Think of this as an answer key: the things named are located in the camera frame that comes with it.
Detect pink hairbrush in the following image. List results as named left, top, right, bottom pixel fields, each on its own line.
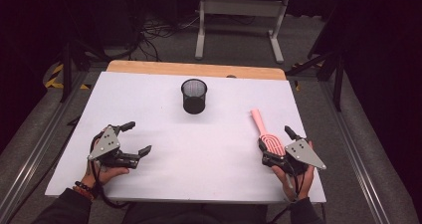
left=250, top=109, right=287, bottom=157

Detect white board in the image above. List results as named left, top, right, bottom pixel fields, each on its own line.
left=44, top=71, right=327, bottom=205

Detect person's left hand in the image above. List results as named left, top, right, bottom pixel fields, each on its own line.
left=81, top=127, right=130, bottom=188

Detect black tripod stand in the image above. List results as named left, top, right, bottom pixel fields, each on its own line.
left=59, top=40, right=112, bottom=105
left=285, top=48, right=346, bottom=112

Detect grey metal desk frame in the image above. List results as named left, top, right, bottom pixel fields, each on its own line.
left=194, top=0, right=291, bottom=65

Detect person's dark trousers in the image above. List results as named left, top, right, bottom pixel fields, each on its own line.
left=121, top=202, right=271, bottom=224

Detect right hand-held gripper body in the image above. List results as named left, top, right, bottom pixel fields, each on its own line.
left=261, top=135, right=327, bottom=177

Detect aluminium floor rail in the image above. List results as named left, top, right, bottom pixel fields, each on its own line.
left=0, top=70, right=92, bottom=224
left=318, top=80, right=390, bottom=224

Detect tangle of black floor cables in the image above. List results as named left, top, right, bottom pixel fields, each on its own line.
left=130, top=13, right=202, bottom=63

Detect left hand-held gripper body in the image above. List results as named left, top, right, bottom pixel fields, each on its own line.
left=87, top=123, right=140, bottom=169

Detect black mesh pen holder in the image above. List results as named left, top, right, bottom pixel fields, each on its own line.
left=180, top=78, right=209, bottom=115

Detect person's right hand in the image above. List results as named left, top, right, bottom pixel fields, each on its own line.
left=271, top=165, right=316, bottom=203

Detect left hand-held gripper cable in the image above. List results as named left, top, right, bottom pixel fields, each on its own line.
left=89, top=133, right=131, bottom=209

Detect dark curtain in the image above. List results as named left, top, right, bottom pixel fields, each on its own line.
left=308, top=0, right=422, bottom=215

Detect red bead bracelet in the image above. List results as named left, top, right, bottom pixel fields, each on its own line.
left=72, top=185, right=94, bottom=201

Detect hand-held gripper cable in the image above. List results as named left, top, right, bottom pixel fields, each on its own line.
left=268, top=163, right=308, bottom=224
left=89, top=133, right=131, bottom=209

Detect black bead bracelet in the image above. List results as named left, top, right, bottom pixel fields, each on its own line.
left=74, top=180, right=100, bottom=193

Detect right hand-held gripper cable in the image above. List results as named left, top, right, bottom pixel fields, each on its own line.
left=268, top=163, right=308, bottom=224

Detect wooden table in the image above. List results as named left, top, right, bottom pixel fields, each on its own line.
left=105, top=60, right=288, bottom=82

